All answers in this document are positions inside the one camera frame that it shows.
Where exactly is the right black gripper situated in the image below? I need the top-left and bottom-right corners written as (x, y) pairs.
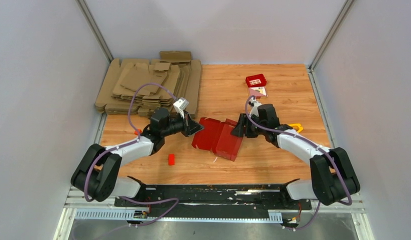
top-left (230, 113), bottom-right (267, 139)

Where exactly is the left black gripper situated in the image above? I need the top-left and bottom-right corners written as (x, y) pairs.
top-left (162, 110), bottom-right (205, 138)

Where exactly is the red paper box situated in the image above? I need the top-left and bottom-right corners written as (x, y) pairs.
top-left (191, 117), bottom-right (243, 162)

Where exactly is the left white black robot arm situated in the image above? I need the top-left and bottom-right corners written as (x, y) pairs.
top-left (70, 108), bottom-right (204, 207)

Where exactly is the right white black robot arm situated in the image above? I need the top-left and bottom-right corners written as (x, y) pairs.
top-left (231, 101), bottom-right (361, 209)

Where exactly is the clear card box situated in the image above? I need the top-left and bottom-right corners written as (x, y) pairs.
top-left (248, 86), bottom-right (268, 99)

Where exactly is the small red block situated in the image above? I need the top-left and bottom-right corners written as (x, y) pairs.
top-left (168, 153), bottom-right (176, 166)

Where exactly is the red toy brick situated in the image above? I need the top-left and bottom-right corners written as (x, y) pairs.
top-left (245, 73), bottom-right (267, 88)

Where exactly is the yellow triangular plastic piece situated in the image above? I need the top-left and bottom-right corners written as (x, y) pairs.
top-left (289, 123), bottom-right (304, 133)

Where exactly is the stack of flat cardboard boxes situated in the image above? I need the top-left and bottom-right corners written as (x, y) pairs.
top-left (94, 51), bottom-right (202, 118)

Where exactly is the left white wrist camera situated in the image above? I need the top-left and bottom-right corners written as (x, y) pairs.
top-left (173, 97), bottom-right (189, 119)

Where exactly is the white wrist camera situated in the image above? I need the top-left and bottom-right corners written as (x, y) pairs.
top-left (248, 99), bottom-right (262, 117)
top-left (173, 97), bottom-right (189, 119)

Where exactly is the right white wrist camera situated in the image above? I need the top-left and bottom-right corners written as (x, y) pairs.
top-left (248, 99), bottom-right (262, 117)

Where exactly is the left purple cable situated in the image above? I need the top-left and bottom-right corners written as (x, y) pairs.
top-left (83, 82), bottom-right (180, 229)

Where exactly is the purple cable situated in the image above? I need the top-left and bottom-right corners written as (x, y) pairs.
top-left (244, 96), bottom-right (353, 232)
top-left (83, 82), bottom-right (180, 229)

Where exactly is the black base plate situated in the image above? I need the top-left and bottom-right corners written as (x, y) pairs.
top-left (133, 183), bottom-right (312, 211)

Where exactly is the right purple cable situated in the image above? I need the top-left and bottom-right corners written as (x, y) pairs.
top-left (244, 96), bottom-right (353, 232)

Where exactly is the aluminium frame rail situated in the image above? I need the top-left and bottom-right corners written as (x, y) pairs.
top-left (54, 187), bottom-right (374, 240)

